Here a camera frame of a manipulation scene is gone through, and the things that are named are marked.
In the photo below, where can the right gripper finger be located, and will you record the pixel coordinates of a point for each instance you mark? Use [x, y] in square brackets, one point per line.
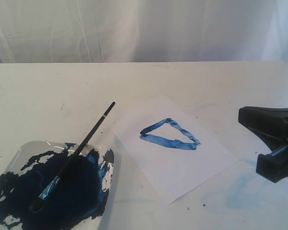
[273, 166]

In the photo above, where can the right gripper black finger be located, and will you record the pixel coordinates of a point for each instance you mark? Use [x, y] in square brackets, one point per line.
[268, 124]

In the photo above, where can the black handled paintbrush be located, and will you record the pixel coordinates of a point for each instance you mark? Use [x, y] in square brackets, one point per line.
[72, 158]

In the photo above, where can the white paper sheet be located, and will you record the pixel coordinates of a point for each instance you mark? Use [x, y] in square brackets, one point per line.
[172, 150]

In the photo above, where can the white paint tray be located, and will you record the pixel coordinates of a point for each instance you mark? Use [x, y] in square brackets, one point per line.
[38, 191]

